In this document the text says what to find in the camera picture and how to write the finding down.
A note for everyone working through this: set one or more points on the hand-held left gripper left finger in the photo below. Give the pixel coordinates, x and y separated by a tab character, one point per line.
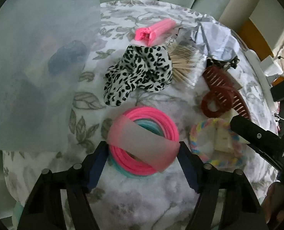
98	164

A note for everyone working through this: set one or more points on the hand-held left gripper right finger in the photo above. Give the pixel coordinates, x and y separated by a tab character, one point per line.
188	169

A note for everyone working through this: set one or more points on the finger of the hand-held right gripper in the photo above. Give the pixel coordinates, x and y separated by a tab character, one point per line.
252	131
271	154

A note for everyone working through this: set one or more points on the translucent plastic zip bag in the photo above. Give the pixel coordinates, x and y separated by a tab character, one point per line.
36	95

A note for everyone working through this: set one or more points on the leopard print scrunchie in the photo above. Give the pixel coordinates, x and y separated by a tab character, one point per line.
142	71

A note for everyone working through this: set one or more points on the person's right hand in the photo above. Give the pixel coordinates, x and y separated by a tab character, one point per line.
276	201

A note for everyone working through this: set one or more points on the cream small box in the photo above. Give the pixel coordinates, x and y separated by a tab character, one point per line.
224	137

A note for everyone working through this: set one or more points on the white power strip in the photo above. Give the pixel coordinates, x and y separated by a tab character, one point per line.
264	83

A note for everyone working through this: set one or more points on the black power adapter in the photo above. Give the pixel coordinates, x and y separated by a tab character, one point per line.
281	89

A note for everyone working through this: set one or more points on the brown hair claw clip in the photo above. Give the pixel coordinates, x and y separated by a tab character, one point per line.
214	81

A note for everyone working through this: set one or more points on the white charger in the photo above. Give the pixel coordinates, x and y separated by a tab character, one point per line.
271	64

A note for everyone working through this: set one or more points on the black jewelled hair clip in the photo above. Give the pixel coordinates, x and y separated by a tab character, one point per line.
224	62

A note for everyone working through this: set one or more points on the pack of cotton swabs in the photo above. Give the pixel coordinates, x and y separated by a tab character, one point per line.
185	62

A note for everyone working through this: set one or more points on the silver foil packet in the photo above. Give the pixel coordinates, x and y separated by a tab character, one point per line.
221	38

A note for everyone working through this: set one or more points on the thin black hairpin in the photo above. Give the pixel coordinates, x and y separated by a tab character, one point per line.
207	42

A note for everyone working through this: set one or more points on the dark blue scrunchie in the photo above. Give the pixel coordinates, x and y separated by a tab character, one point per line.
66	57

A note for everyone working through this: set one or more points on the pink plastic clip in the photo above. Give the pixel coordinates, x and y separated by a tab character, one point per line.
156	30

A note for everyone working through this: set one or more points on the wooden bed frame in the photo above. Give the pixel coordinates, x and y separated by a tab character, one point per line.
246	32

